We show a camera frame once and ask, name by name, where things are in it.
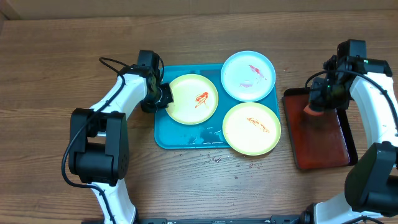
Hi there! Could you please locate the red black sponge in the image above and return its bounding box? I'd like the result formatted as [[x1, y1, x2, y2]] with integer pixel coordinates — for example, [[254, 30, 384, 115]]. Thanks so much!
[[303, 104, 324, 116]]

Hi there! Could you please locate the yellow plate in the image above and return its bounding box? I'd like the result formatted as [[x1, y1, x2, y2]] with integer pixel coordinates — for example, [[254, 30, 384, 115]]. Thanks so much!
[[222, 102, 281, 156], [166, 74, 219, 125]]

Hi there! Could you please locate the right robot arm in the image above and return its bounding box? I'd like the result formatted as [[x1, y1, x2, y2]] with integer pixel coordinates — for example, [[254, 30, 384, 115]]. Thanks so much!
[[304, 39, 397, 223]]

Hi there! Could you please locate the teal plastic tray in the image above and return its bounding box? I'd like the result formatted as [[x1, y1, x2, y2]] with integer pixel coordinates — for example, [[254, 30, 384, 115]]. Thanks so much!
[[154, 64, 279, 149]]

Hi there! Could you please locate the dark red black tray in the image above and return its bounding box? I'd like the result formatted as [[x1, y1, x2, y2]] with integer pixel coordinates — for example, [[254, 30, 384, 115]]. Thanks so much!
[[282, 88, 358, 170]]

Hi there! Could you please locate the light blue plate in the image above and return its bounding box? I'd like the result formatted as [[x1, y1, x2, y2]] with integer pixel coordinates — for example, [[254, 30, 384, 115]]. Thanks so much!
[[221, 50, 276, 102]]

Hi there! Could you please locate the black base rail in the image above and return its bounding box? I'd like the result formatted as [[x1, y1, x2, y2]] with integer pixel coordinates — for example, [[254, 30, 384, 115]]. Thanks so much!
[[133, 214, 313, 224]]

